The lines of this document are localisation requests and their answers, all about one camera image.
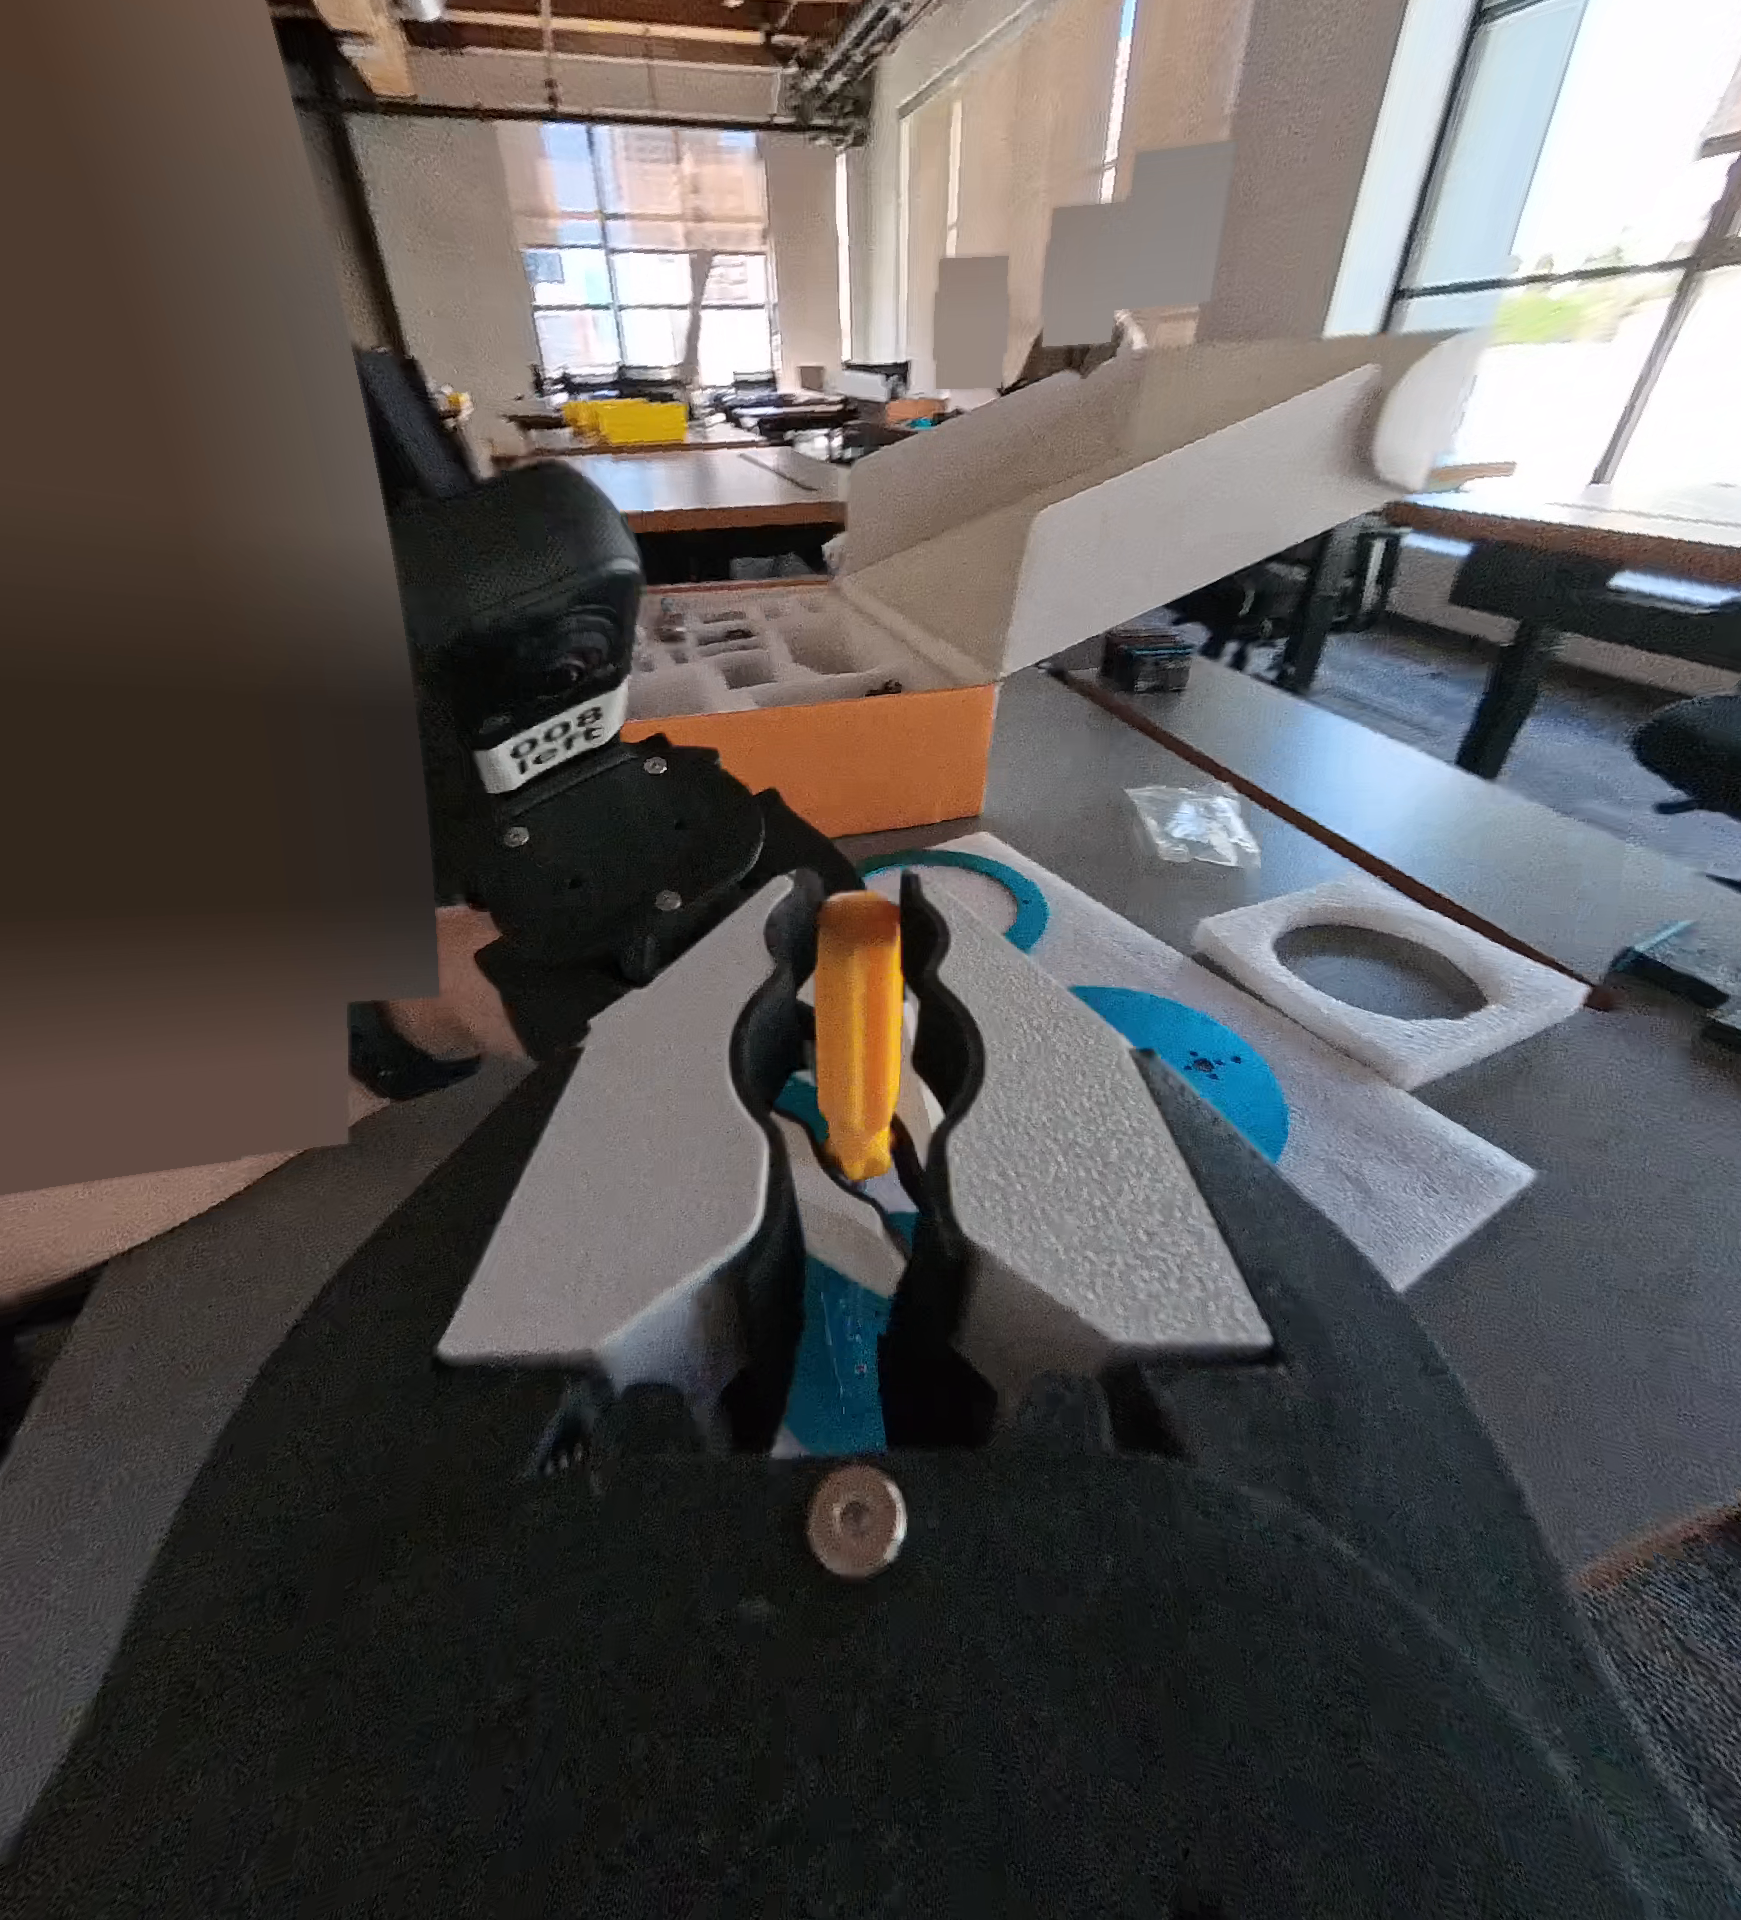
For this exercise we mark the yellow storage bins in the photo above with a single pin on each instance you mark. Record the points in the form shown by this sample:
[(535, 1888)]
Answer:
[(624, 425)]

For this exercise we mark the orange cardboard box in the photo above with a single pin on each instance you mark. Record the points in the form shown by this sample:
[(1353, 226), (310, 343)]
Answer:
[(872, 765)]

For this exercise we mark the blue perforated mounting disc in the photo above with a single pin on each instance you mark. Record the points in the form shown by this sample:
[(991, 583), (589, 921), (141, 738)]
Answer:
[(840, 1381)]

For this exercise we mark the white foam sheet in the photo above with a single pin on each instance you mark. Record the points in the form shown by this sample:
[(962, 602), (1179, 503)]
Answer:
[(1380, 1170)]

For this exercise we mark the black box blue print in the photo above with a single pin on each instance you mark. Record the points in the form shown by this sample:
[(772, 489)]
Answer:
[(1150, 664)]

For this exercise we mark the person's left forearm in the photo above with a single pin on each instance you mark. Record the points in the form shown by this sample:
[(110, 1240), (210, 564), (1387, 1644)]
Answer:
[(61, 1234)]

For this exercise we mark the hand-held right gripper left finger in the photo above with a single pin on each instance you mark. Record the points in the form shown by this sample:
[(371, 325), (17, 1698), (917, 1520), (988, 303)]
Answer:
[(614, 1201)]

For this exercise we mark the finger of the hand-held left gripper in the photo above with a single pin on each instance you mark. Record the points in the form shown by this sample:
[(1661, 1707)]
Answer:
[(848, 1260), (917, 1126)]

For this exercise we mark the small black flat box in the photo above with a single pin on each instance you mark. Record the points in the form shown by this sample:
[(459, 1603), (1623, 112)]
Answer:
[(1673, 961)]

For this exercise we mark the white foam frame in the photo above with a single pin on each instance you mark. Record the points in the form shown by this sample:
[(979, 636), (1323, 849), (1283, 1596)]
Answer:
[(1500, 1004)]

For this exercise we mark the white foam box insert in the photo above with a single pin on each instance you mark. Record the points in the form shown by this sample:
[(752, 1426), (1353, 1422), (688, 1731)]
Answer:
[(809, 664)]

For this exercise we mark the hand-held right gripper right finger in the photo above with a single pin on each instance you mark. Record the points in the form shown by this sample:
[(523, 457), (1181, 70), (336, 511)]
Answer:
[(1093, 1201)]

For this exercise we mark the blue disc with rectangular cutout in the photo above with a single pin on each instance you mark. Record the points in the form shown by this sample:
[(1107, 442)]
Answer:
[(1201, 1066)]

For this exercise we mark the wooden top office desk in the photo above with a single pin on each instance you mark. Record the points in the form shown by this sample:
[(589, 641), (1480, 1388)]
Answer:
[(1606, 535)]

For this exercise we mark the person's left hand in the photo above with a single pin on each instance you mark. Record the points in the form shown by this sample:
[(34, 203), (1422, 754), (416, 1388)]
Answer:
[(466, 997)]

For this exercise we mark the background wooden desk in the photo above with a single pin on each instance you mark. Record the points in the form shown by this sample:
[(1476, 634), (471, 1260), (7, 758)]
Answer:
[(718, 489)]

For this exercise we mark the clear plastic bag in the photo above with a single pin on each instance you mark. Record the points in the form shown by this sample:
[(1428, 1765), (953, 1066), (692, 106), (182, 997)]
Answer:
[(1193, 822)]

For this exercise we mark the black saddle stool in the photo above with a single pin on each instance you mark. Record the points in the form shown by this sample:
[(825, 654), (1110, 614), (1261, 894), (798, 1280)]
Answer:
[(1739, 765)]

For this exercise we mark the black background equipment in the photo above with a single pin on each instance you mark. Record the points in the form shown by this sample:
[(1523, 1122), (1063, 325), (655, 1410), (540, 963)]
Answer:
[(412, 428)]

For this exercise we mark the black wristband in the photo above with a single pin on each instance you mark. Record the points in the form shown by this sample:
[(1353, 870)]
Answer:
[(412, 1070)]

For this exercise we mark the window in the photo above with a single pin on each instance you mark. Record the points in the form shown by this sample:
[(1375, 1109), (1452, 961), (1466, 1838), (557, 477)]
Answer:
[(644, 254), (1606, 226)]

